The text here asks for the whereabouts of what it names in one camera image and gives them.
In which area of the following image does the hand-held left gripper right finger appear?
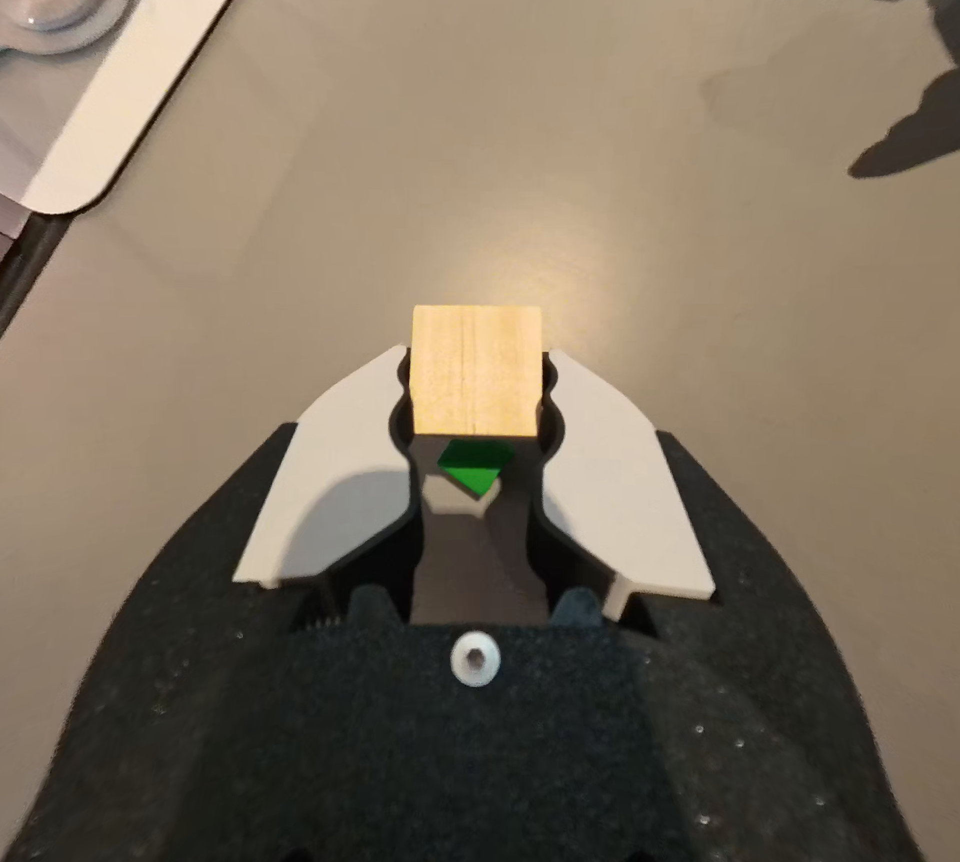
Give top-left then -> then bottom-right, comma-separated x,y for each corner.
528,348 -> 716,623

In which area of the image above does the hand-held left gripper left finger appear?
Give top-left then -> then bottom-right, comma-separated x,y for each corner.
231,343 -> 417,592

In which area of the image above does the green wooden cube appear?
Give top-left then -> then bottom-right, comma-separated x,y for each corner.
436,438 -> 517,501

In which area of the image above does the medium natural wooden cube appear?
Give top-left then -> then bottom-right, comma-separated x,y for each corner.
411,305 -> 543,437

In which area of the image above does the white desk stand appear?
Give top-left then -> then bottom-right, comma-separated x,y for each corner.
0,0 -> 282,237

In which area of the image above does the black table cable tray cover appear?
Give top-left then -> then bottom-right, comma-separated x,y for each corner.
0,213 -> 65,338

